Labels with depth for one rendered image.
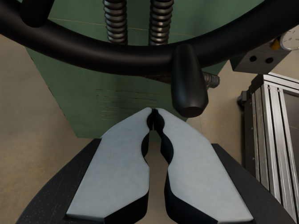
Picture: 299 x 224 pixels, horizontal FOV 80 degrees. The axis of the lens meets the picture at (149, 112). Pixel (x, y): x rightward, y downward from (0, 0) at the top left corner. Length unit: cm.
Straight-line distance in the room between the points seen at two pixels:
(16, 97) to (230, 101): 113
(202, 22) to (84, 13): 21
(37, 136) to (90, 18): 68
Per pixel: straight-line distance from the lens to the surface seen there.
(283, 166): 81
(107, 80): 48
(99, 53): 17
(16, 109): 105
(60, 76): 51
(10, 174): 93
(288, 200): 78
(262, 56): 42
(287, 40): 37
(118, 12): 21
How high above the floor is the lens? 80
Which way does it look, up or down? 59 degrees down
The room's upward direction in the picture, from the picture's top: 15 degrees clockwise
